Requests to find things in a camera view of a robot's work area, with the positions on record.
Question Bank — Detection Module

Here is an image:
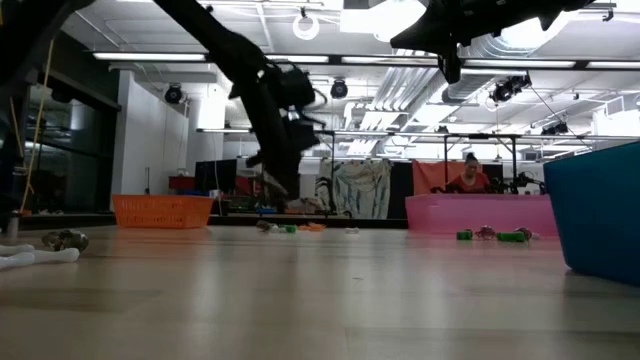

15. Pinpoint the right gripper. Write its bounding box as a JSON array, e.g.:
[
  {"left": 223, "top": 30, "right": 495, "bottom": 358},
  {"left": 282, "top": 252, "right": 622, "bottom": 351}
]
[{"left": 389, "top": 0, "right": 596, "bottom": 85}]

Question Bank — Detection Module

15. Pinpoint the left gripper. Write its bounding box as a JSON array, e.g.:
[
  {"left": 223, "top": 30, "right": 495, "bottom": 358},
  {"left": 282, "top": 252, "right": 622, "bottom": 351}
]
[{"left": 228, "top": 59, "right": 322, "bottom": 201}]

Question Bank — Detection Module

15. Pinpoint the orange plastic basket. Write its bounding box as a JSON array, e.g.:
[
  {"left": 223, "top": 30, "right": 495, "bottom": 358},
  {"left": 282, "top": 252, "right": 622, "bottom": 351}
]
[{"left": 111, "top": 194, "right": 215, "bottom": 230}]

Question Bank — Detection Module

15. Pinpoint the black monitor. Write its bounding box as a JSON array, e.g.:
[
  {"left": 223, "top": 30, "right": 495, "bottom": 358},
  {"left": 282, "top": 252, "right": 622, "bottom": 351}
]
[{"left": 194, "top": 158, "right": 238, "bottom": 195}]

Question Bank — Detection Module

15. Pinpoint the LED light bar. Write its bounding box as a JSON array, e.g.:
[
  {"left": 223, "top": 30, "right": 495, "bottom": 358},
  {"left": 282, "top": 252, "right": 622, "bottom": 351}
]
[{"left": 92, "top": 51, "right": 640, "bottom": 70}]

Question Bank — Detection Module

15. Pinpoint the black ceiling spotlight cluster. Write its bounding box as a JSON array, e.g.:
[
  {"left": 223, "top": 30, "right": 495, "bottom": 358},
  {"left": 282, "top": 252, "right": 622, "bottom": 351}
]
[{"left": 488, "top": 73, "right": 533, "bottom": 104}]

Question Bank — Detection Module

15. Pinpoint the white patterned drape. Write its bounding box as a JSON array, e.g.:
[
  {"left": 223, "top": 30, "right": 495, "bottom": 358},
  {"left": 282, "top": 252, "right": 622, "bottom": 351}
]
[{"left": 314, "top": 158, "right": 394, "bottom": 220}]

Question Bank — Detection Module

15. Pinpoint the red box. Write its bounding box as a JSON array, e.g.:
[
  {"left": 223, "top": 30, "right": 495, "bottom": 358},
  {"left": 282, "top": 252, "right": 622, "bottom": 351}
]
[{"left": 168, "top": 175, "right": 197, "bottom": 192}]

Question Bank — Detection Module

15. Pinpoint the orange cloth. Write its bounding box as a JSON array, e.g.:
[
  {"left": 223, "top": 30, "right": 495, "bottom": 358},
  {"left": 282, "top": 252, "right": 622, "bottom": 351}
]
[{"left": 412, "top": 159, "right": 484, "bottom": 196}]

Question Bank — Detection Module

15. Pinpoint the black curtain panel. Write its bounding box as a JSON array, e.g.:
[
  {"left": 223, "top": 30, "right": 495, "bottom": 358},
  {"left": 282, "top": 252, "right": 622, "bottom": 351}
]
[{"left": 388, "top": 160, "right": 415, "bottom": 220}]

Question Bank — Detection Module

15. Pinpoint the person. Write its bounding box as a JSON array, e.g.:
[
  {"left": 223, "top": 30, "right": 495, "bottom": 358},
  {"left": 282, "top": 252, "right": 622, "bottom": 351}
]
[{"left": 430, "top": 152, "right": 496, "bottom": 195}]

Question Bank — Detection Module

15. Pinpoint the pink plastic bin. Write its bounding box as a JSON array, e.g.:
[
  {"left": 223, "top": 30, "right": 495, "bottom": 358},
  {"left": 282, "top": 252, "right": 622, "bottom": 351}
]
[{"left": 405, "top": 193, "right": 559, "bottom": 237}]

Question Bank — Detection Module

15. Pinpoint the teal plastic bin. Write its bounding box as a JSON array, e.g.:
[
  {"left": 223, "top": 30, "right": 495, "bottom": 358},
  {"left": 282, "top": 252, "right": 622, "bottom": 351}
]
[{"left": 543, "top": 141, "right": 640, "bottom": 288}]

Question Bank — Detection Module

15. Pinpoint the silver metal cylinder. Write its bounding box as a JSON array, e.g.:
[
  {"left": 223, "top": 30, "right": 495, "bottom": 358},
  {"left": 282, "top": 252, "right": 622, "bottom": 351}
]
[{"left": 5, "top": 210, "right": 21, "bottom": 239}]

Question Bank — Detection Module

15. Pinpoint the black metal stand frame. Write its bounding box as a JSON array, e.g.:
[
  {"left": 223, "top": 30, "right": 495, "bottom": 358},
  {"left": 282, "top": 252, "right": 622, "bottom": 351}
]
[
  {"left": 442, "top": 132, "right": 520, "bottom": 196},
  {"left": 299, "top": 128, "right": 337, "bottom": 217}
]

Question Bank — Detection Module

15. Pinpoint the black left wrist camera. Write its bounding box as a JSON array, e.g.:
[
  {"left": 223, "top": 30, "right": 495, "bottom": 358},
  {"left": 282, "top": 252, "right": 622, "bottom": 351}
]
[{"left": 267, "top": 63, "right": 318, "bottom": 109}]

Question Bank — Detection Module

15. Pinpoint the white ceiling ring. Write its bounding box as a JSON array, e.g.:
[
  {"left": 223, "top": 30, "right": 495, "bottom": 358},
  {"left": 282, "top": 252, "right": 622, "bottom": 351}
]
[{"left": 291, "top": 6, "right": 321, "bottom": 42}]

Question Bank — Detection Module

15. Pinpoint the yellow cable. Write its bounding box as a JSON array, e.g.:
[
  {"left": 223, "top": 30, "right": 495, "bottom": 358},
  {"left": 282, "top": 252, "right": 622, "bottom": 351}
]
[{"left": 8, "top": 38, "right": 56, "bottom": 211}]

